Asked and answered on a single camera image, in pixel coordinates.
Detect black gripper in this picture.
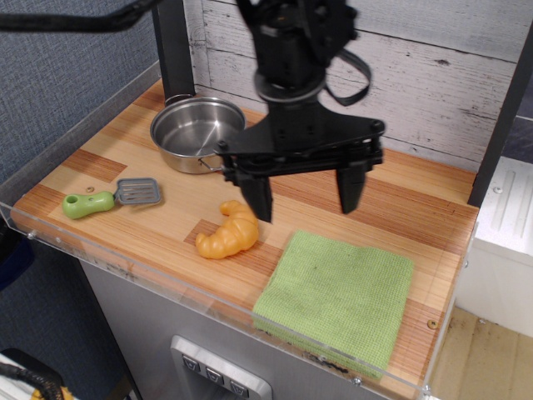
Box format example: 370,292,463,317
215,74,386,223

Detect orange plastic toy croissant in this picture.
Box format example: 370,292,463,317
195,200,259,259

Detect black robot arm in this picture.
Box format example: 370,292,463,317
215,1,385,222

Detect green folded cloth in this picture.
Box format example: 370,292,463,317
253,231,414,379

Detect small stainless steel pot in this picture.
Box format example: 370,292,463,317
150,97,247,174

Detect grey toy appliance front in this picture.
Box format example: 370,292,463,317
82,262,375,399

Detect clear acrylic table guard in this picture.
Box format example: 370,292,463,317
1,66,477,399

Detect silver dispenser button panel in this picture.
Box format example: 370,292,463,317
171,335,272,400

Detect white ribbed side unit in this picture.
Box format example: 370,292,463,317
456,157,532,337

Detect green handled grey toy spatula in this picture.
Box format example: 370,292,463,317
62,177,162,219

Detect dark grey right post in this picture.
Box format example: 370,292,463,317
467,26,532,208

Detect dark grey post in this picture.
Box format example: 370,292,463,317
467,26,532,208
152,0,196,104

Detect dark grey left post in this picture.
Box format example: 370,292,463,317
152,0,196,104

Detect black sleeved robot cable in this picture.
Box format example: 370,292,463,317
0,0,163,33

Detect black braided cable bottom left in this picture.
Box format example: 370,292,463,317
0,361,63,400

